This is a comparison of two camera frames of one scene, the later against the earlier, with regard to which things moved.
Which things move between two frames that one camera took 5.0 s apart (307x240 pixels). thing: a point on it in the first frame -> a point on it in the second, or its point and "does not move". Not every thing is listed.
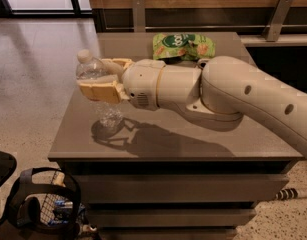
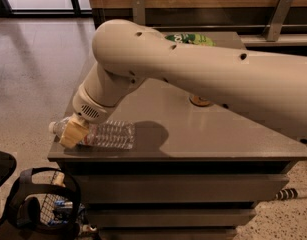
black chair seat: [4, 164] does not move
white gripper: [141, 82] -> [87, 108]
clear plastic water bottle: [90, 68] -> [110, 134]
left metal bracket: [138, 2] does not move
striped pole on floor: [288, 193] does not move
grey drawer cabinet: [160, 175] does not move
